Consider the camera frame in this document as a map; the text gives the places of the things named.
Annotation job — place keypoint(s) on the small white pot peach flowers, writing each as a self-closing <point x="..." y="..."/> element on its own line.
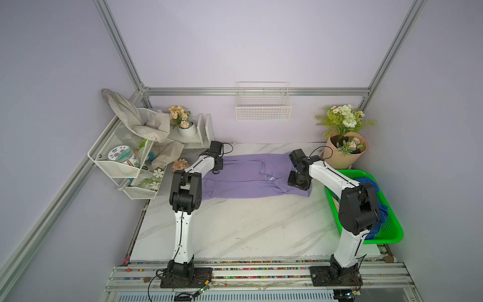
<point x="181" y="119"/>

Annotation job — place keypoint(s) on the white wire wall basket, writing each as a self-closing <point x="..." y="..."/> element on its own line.
<point x="263" y="101"/>

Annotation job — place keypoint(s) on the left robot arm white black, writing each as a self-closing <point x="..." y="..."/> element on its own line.
<point x="185" y="198"/>

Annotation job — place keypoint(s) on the green plastic laundry basket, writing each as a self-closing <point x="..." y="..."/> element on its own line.
<point x="392" y="226"/>

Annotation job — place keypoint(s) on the green white artificial flowers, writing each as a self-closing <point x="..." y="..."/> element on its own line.
<point x="342" y="122"/>

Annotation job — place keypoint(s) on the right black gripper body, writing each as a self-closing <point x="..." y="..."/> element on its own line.
<point x="300" y="181"/>

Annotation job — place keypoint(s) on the round floral tin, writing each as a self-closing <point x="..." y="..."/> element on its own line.
<point x="120" y="154"/>

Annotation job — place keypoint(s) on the purple t-shirt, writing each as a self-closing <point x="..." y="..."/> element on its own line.
<point x="251" y="176"/>

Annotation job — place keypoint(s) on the floral printed packet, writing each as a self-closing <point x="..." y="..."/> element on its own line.
<point x="150" y="180"/>

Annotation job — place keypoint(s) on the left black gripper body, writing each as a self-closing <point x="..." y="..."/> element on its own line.
<point x="221" y="163"/>

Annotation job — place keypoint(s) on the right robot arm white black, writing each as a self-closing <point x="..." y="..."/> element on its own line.
<point x="345" y="262"/>

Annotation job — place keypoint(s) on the white tiered wire rack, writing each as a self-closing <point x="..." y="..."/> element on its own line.
<point x="124" y="174"/>

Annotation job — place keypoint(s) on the blue t-shirt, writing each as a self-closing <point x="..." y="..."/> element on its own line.
<point x="383" y="209"/>

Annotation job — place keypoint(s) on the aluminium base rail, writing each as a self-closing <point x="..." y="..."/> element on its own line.
<point x="261" y="275"/>

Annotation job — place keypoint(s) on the white small shelf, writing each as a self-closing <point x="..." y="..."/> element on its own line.
<point x="198" y="136"/>

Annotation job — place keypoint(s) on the cream ribbed pot pink flowers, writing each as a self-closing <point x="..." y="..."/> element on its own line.
<point x="179" y="165"/>

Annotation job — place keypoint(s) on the large terracotta flower pot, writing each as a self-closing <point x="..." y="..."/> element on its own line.
<point x="342" y="153"/>

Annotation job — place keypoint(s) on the beige cloth on rack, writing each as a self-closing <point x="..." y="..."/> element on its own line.
<point x="166" y="154"/>

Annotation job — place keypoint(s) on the grey cloth bag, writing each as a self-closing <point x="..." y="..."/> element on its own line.
<point x="148" y="125"/>

